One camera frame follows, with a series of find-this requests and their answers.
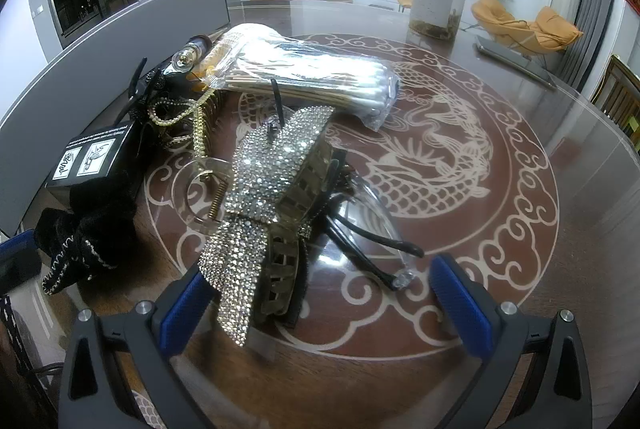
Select black cable tie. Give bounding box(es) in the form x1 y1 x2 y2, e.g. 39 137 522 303
267 79 288 144

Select orange lounge chair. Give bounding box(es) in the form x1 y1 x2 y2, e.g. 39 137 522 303
530 6 583 54
471 0 533 42

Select gold rhinestone hair clip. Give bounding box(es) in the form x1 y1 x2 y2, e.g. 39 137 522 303
149 89 223 160

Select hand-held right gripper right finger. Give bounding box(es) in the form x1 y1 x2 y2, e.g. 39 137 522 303
430 253 593 429

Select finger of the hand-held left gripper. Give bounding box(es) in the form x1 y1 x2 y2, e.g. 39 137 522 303
0 229 33 277

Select grey curtain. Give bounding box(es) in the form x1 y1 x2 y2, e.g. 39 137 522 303
565 0 621 94

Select bag of cotton swabs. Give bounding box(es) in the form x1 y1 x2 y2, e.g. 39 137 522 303
192 23 401 132

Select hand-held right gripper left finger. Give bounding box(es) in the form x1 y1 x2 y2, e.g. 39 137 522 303
57 261 223 429

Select silver rhinestone hair claw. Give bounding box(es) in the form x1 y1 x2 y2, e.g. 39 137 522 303
172 106 351 350

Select wooden chair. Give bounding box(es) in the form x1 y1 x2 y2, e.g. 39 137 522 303
590 54 640 134

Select dark dotted clothing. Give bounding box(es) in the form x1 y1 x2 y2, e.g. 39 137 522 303
0 294 31 390

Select clear safety glasses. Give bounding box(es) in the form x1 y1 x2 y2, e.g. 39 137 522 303
305 159 426 292

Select black box with white label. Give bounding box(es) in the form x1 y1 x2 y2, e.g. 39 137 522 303
45 121 146 210

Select dark flat slab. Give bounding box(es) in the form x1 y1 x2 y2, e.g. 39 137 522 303
475 35 557 90

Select black hair clip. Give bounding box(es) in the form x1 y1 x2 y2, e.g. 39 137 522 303
117 56 173 124

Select small bottle with silver cap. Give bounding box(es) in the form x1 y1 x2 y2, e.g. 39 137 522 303
170 35 221 72

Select black velvet bow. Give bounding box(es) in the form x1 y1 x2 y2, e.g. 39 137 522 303
42 181 146 297

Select brown patterned desktop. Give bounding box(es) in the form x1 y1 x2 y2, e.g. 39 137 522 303
30 0 640 429

